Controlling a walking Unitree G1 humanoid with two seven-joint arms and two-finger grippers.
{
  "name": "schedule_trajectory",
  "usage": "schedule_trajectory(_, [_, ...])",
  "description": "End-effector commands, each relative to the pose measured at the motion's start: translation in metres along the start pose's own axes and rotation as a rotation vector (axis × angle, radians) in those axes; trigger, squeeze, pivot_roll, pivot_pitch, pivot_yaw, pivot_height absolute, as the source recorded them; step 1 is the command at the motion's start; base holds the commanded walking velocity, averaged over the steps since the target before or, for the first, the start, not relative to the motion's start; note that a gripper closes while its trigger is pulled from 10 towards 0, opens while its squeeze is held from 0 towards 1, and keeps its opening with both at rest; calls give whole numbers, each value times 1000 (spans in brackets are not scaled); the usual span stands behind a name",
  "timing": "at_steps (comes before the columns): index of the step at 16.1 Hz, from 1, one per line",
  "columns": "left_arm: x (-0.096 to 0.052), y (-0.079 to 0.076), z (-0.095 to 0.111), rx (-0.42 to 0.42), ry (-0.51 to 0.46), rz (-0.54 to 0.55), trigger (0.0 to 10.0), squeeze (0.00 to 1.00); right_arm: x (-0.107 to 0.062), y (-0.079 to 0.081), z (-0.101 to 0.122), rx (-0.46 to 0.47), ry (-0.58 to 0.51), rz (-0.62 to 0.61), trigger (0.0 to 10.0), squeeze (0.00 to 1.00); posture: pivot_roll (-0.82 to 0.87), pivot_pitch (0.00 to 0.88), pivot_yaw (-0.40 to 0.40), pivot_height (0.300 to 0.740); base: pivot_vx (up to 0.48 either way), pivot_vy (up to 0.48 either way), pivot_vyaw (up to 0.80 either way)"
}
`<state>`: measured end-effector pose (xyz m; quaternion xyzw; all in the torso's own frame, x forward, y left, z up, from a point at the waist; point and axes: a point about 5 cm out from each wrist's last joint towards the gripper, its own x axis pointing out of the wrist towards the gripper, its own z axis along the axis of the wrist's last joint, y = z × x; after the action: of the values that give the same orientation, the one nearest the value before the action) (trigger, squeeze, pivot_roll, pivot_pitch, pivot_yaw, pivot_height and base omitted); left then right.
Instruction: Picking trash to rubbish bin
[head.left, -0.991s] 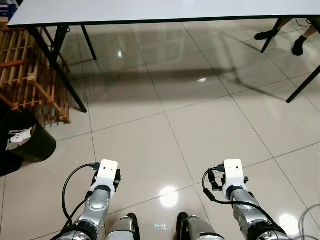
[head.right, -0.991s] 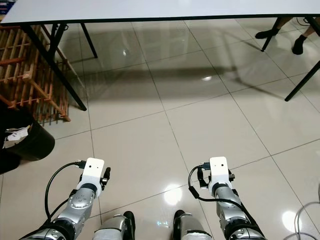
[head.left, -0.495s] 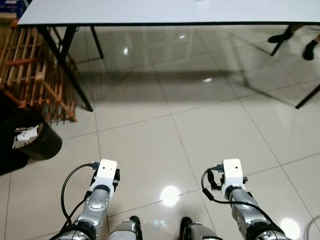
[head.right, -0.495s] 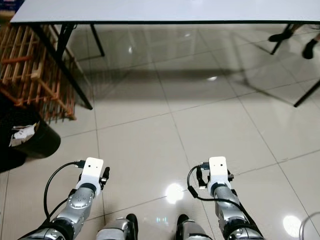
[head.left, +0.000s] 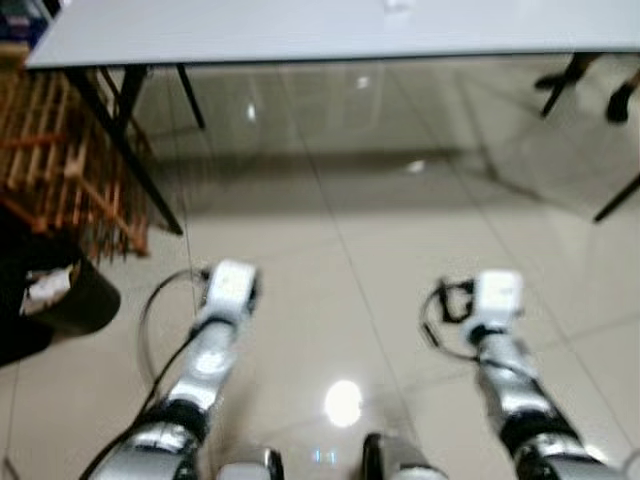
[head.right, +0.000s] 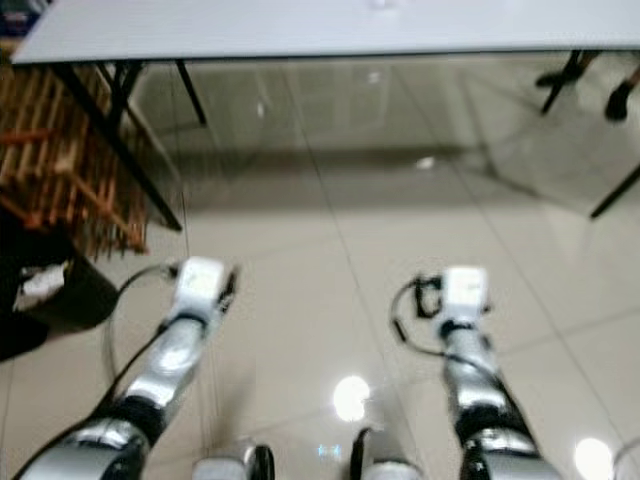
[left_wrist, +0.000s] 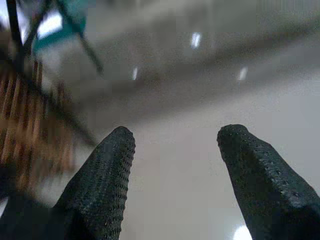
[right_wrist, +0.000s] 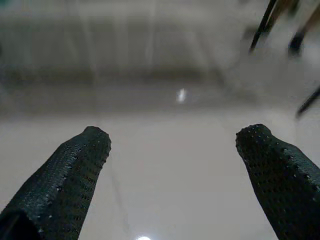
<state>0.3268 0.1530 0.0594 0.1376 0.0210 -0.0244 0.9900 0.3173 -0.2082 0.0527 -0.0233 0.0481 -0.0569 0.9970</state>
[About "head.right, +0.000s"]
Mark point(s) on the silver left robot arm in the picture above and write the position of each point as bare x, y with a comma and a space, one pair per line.
175, 360

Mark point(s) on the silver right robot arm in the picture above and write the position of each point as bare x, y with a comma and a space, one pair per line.
470, 370

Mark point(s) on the white crumpled trash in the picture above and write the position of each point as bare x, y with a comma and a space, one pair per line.
42, 288

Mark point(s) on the black rubbish bin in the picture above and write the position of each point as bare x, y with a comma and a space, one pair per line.
85, 298

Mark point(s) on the silver right robot leg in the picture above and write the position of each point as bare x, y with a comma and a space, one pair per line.
380, 458

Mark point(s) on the silver robot leg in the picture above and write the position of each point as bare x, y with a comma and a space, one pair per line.
380, 458
230, 464

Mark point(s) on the black bag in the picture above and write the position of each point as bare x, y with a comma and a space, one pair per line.
15, 300

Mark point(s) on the black slanted table leg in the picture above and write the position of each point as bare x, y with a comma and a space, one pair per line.
615, 192

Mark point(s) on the black chair leg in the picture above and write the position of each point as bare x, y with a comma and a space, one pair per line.
620, 100
565, 75

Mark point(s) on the silver left robot leg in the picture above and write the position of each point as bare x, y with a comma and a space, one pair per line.
230, 464

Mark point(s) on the wooden slatted rack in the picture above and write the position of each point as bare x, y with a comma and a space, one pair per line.
60, 160

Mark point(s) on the short black table leg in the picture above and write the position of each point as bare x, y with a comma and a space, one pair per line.
192, 94

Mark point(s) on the long black table leg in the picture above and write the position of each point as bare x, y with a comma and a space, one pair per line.
125, 150

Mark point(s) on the blue box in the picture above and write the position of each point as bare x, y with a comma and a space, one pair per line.
20, 18

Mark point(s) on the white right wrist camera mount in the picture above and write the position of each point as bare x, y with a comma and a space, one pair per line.
465, 290

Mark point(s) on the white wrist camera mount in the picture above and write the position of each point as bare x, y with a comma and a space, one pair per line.
200, 280
465, 290

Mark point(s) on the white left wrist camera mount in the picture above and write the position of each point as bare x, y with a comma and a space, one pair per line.
200, 280

